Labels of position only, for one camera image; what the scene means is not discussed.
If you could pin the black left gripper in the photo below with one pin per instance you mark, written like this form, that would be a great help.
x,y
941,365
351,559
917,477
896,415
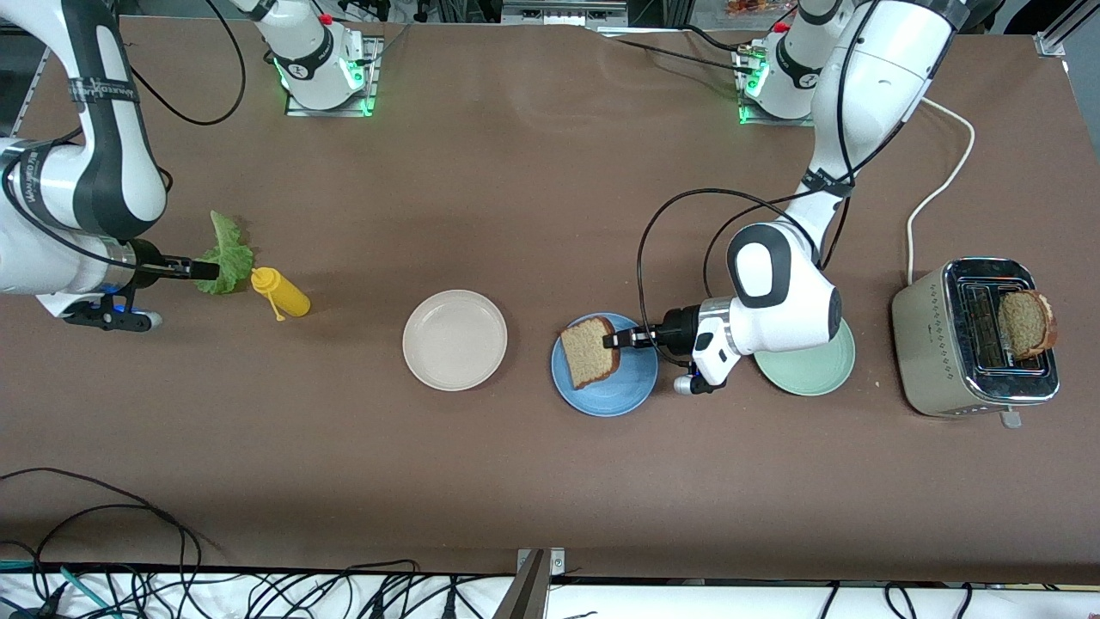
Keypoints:
x,y
678,329

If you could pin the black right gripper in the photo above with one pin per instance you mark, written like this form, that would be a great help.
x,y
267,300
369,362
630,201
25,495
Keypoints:
x,y
151,260

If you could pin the green lettuce leaf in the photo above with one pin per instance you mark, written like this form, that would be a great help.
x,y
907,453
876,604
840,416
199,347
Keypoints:
x,y
230,249

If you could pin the brown bread slice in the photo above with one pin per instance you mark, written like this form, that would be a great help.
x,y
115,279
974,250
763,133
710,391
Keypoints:
x,y
589,354
1027,325

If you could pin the yellow squeeze bottle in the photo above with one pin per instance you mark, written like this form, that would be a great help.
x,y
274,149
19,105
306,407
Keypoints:
x,y
288,295

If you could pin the blue round plate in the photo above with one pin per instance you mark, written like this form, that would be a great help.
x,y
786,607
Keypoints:
x,y
610,395

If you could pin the light green round plate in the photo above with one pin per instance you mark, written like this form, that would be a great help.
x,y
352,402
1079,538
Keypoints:
x,y
808,374

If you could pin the beige round plate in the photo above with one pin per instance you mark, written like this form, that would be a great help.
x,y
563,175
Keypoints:
x,y
455,340

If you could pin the grey metal beam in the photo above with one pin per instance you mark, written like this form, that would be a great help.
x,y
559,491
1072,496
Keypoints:
x,y
524,593

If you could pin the beige chrome toaster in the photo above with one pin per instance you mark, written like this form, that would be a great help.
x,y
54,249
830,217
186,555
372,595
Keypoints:
x,y
928,344

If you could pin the grey metal box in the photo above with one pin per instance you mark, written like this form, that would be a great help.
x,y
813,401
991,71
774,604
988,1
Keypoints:
x,y
563,12

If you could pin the orange snack packet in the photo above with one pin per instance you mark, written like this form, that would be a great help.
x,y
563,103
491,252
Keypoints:
x,y
752,8

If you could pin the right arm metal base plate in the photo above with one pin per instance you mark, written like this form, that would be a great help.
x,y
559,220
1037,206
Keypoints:
x,y
296,107

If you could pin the small metal bracket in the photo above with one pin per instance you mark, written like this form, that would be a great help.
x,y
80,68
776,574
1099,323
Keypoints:
x,y
557,560

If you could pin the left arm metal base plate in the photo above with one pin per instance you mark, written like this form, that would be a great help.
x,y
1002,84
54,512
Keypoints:
x,y
773,121

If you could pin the aluminium frame profile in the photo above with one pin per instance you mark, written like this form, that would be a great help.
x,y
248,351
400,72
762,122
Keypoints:
x,y
1055,34

